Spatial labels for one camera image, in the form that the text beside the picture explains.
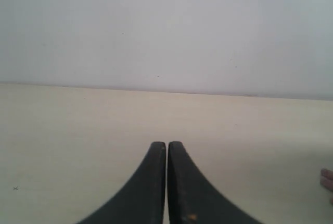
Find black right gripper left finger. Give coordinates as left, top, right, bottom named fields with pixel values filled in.
left=80, top=142, right=166, bottom=224

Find person's open hand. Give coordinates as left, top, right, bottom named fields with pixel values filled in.
left=319, top=168, right=333, bottom=192

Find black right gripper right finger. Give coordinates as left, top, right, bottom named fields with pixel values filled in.
left=167, top=141, right=250, bottom=223

